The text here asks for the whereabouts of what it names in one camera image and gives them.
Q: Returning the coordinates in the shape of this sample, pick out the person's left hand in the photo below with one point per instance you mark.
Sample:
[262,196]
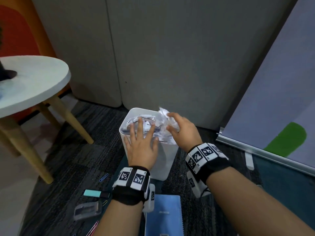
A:
[141,149]

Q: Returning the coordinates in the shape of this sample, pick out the small yellow paper clip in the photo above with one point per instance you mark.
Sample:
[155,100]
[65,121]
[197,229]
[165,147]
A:
[104,203]

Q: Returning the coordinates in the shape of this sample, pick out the person's left forearm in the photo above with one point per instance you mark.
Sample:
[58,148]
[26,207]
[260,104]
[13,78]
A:
[120,221]

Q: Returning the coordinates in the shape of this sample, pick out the person's left thumb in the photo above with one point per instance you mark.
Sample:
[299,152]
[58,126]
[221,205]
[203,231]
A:
[156,142]

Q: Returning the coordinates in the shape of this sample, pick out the blue notebook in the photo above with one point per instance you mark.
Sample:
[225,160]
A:
[163,216]

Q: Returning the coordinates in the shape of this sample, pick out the person's left little finger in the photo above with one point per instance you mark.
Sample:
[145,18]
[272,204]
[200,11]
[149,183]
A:
[127,146]

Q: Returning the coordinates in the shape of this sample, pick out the roll-up banner with green shape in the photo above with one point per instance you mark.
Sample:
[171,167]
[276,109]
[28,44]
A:
[278,90]

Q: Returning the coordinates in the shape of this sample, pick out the black wristband with markers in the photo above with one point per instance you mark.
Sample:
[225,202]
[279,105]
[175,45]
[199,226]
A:
[204,159]
[133,186]

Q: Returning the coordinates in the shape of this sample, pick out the white paper ball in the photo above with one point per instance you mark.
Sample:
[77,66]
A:
[163,117]

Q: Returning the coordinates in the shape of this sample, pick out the black right wristband with markers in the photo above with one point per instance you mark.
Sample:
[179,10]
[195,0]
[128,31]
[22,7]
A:
[204,159]

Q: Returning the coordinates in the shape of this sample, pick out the blue paper clip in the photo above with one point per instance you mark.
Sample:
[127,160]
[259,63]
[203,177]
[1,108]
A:
[104,178]

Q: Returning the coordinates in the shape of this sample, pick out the dark object on table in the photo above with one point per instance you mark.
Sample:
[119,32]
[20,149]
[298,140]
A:
[5,71]

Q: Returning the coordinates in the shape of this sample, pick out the person's right hand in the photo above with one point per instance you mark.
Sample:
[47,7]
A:
[184,135]

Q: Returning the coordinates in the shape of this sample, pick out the teal highlighter pen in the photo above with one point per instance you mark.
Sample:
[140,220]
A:
[93,193]

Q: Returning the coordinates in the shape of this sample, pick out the person's right forearm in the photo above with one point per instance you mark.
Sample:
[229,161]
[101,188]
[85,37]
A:
[248,206]

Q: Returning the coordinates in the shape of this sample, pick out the grey partition panel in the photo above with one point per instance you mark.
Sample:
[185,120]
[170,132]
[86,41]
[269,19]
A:
[81,46]
[192,51]

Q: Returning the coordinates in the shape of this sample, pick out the white banner foot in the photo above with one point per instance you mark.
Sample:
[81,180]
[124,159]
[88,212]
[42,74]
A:
[249,161]

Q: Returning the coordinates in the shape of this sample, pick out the white round side table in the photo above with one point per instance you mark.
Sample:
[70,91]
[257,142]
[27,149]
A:
[32,81]

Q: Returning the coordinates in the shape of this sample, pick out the white plastic waste bin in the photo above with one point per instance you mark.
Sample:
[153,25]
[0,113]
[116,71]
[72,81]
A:
[162,159]

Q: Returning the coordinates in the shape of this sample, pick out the black left wristband with markers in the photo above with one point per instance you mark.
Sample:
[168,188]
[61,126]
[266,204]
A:
[133,186]

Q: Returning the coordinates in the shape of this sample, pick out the pink paper clip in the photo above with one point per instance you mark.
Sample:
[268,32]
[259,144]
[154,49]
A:
[92,228]

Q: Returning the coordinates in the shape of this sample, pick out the person's right fingers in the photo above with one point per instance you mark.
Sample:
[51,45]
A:
[173,121]

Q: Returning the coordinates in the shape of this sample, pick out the paper waste with print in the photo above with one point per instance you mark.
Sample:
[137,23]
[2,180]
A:
[147,125]

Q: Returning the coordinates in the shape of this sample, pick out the orange upholstered seat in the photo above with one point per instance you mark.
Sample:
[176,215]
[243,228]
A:
[22,29]

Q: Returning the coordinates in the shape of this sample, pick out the person's left middle finger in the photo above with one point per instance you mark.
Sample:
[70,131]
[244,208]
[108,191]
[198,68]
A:
[140,127]

